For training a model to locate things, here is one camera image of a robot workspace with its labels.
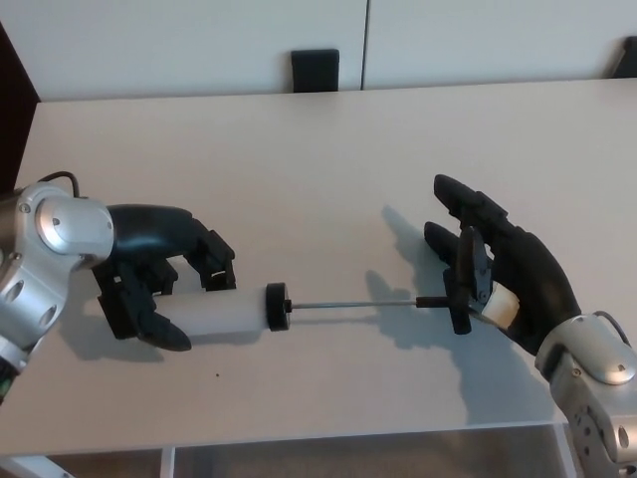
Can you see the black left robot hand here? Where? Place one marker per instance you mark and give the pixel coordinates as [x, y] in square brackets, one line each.
[144, 229]

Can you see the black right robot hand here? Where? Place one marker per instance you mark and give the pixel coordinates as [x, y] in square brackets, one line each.
[532, 279]

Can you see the white desk leg frame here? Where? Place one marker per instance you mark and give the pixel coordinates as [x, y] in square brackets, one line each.
[168, 463]
[561, 443]

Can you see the white metal frame bar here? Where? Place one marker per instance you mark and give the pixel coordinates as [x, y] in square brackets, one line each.
[35, 468]

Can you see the black bracket, left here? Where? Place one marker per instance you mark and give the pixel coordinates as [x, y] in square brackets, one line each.
[315, 70]

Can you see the dark brown side panel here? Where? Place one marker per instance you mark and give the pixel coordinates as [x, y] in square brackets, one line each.
[12, 124]

